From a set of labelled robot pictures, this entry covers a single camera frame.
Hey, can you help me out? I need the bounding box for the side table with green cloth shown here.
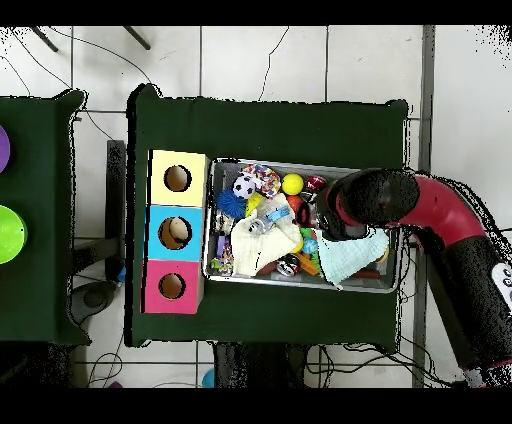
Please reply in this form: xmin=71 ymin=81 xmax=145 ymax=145
xmin=0 ymin=89 xmax=91 ymax=347

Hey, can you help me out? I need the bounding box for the dark green tablecloth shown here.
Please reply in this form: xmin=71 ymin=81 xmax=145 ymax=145
xmin=124 ymin=83 xmax=410 ymax=348

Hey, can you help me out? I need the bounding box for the lime green disc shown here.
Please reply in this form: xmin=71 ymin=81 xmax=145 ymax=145
xmin=0 ymin=204 xmax=29 ymax=266

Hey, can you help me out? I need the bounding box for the thin black floor cable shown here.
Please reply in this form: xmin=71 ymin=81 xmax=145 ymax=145
xmin=257 ymin=25 xmax=290 ymax=103

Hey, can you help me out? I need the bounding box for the small soccer ball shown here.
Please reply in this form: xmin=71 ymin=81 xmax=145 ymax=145
xmin=232 ymin=174 xmax=257 ymax=200

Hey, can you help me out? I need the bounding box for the wooden box with three holes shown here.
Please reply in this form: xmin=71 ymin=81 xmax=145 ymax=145
xmin=139 ymin=149 xmax=212 ymax=315

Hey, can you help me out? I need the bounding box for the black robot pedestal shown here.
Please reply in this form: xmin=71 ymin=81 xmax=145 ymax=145
xmin=211 ymin=341 xmax=309 ymax=388

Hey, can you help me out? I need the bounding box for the silver mesh bin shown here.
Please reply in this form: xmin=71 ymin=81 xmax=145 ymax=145
xmin=201 ymin=157 xmax=401 ymax=295

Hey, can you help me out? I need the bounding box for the purple disc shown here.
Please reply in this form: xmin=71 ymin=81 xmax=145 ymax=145
xmin=0 ymin=124 xmax=12 ymax=175

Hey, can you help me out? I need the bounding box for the blue spiky ball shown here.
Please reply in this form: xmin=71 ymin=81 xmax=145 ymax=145
xmin=215 ymin=188 xmax=248 ymax=221

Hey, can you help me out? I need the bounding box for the orange ball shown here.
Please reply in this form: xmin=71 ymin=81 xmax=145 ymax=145
xmin=286 ymin=194 xmax=306 ymax=216

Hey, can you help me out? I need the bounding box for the yellow ball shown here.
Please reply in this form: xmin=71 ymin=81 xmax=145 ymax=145
xmin=281 ymin=172 xmax=305 ymax=196

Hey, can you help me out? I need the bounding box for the cream cloth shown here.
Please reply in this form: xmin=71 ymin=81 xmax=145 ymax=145
xmin=230 ymin=193 xmax=304 ymax=277

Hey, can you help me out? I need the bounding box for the black tripod leg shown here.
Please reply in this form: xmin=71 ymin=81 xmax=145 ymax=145
xmin=122 ymin=25 xmax=152 ymax=51
xmin=29 ymin=25 xmax=60 ymax=53

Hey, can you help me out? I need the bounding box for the mint green cloth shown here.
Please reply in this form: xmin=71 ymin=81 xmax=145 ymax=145
xmin=315 ymin=227 xmax=390 ymax=287

